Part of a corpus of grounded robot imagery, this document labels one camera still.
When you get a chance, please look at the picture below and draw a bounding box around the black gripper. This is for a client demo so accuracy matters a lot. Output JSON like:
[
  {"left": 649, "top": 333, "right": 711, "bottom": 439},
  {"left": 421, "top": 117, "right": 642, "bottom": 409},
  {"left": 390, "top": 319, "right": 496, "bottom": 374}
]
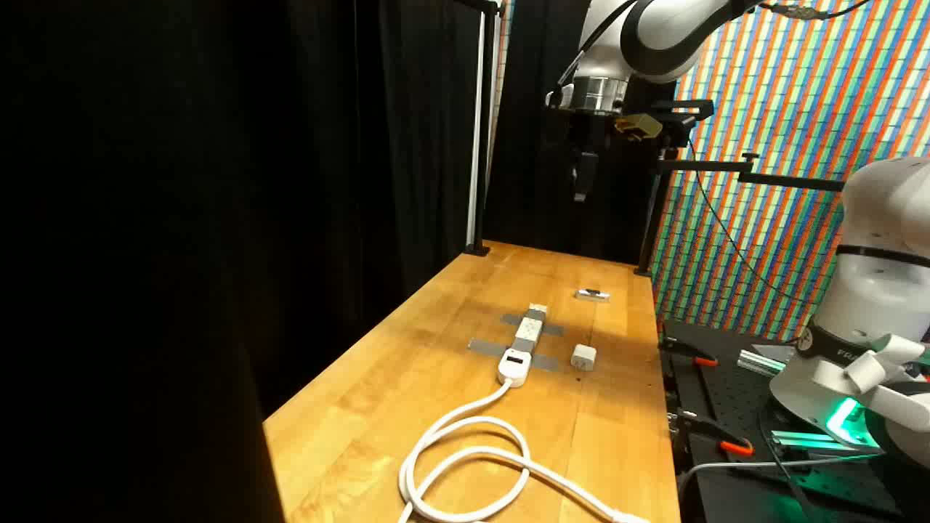
[{"left": 567, "top": 111, "right": 612, "bottom": 204}]

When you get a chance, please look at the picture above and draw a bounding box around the white charger head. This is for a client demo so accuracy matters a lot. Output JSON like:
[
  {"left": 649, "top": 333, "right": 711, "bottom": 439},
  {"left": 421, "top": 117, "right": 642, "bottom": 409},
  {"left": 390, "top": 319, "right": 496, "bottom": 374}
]
[{"left": 570, "top": 342, "right": 599, "bottom": 371}]

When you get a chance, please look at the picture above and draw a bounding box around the white second robot base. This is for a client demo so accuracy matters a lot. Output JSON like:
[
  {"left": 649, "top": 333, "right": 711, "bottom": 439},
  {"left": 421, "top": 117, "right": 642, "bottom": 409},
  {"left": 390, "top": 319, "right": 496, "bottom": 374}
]
[{"left": 769, "top": 156, "right": 930, "bottom": 467}]

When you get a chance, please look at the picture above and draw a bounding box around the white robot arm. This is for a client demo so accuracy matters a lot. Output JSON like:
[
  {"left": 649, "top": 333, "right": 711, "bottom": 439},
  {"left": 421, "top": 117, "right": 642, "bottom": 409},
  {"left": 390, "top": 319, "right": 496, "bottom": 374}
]
[{"left": 544, "top": 0, "right": 759, "bottom": 204}]

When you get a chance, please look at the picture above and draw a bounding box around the silver black usb stick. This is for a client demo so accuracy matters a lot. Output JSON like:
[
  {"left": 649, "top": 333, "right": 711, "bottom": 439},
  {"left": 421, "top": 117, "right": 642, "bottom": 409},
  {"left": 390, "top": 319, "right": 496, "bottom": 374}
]
[{"left": 575, "top": 288, "right": 610, "bottom": 303}]

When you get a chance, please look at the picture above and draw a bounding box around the metal corner pole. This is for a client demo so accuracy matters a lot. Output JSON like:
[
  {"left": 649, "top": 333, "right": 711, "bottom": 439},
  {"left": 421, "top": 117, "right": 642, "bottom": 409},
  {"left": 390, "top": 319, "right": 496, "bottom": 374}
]
[{"left": 463, "top": 0, "right": 501, "bottom": 256}]

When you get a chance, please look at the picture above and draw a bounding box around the grey tape strip far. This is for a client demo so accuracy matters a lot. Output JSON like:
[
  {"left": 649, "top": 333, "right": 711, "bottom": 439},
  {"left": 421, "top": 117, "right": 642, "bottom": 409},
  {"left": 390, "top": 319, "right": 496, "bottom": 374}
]
[{"left": 502, "top": 313, "right": 563, "bottom": 341}]

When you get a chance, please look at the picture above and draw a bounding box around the grey tape strip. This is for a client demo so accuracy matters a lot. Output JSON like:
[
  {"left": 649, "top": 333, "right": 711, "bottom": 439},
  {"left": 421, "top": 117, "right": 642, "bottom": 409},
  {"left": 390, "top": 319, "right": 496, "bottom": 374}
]
[
  {"left": 502, "top": 313, "right": 563, "bottom": 341},
  {"left": 469, "top": 341, "right": 559, "bottom": 371}
]

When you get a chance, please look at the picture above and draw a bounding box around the grey tape strip near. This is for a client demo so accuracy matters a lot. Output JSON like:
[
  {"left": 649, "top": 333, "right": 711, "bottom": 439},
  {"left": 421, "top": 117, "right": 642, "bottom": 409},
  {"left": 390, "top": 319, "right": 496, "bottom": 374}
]
[{"left": 469, "top": 341, "right": 559, "bottom": 371}]

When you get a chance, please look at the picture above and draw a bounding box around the white power strip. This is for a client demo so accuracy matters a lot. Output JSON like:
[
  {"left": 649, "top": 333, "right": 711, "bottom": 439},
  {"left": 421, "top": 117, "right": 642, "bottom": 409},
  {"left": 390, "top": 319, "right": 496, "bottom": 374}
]
[{"left": 496, "top": 306, "right": 546, "bottom": 387}]

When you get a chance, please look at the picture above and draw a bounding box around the black side table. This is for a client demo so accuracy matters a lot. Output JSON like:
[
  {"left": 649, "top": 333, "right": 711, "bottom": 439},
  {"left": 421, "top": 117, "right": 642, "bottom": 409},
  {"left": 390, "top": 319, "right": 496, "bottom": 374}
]
[{"left": 659, "top": 322, "right": 930, "bottom": 523}]

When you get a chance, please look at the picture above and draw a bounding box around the black curtain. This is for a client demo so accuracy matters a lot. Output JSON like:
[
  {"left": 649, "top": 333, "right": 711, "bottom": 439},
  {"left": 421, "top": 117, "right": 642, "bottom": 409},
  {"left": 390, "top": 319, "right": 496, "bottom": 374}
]
[{"left": 0, "top": 0, "right": 672, "bottom": 523}]

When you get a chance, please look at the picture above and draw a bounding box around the wrist camera with tape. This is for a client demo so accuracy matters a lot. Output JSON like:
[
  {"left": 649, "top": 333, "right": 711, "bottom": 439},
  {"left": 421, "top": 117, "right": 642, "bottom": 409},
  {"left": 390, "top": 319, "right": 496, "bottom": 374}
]
[{"left": 612, "top": 113, "right": 662, "bottom": 142}]

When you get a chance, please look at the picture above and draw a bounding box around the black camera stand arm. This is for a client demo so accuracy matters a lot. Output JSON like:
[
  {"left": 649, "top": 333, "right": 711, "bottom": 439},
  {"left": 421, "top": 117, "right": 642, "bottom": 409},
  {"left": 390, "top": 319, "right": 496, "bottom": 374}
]
[{"left": 634, "top": 99, "right": 844, "bottom": 272}]

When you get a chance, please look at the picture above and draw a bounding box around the white power cable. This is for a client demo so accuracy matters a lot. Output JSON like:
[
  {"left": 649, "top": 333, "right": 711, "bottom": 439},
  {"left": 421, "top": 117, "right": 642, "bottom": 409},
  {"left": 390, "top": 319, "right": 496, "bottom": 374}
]
[{"left": 395, "top": 378, "right": 652, "bottom": 523}]

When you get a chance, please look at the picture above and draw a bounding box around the orange handled tool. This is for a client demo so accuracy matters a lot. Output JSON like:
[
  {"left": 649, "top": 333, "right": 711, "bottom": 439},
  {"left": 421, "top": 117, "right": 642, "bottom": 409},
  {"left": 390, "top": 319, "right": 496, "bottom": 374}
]
[{"left": 676, "top": 409, "right": 756, "bottom": 455}]

